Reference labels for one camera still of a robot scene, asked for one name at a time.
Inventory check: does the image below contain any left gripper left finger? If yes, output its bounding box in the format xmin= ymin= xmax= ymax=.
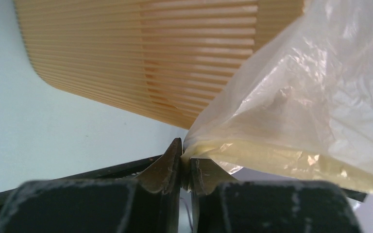
xmin=0 ymin=138 xmax=182 ymax=233

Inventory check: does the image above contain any translucent yellowish trash bag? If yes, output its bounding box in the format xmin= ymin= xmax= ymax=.
xmin=183 ymin=0 xmax=373 ymax=194

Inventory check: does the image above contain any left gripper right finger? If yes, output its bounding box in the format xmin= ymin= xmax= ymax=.
xmin=190 ymin=158 xmax=361 ymax=233

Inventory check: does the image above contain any orange plastic trash bin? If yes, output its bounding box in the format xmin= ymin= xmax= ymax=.
xmin=14 ymin=0 xmax=307 ymax=129

